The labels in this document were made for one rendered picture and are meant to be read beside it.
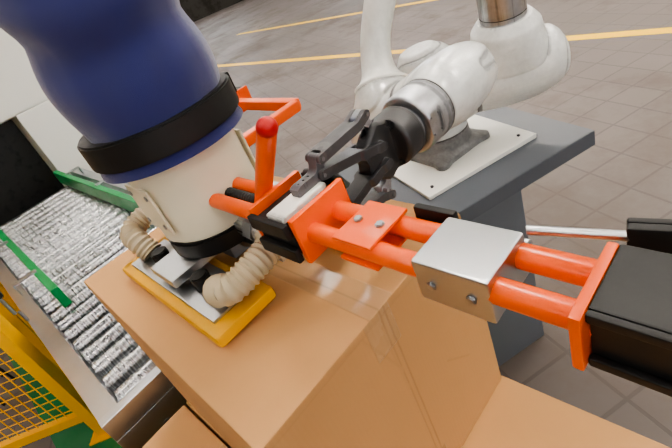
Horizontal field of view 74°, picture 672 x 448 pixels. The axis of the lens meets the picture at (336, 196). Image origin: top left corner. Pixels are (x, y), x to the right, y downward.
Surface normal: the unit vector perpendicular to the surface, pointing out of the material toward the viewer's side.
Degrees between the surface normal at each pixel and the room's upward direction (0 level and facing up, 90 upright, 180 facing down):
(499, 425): 0
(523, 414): 0
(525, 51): 94
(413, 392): 90
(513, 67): 94
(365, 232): 0
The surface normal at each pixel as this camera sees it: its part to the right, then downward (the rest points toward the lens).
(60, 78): -0.31, 0.34
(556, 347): -0.33, -0.80
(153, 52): 0.44, 0.06
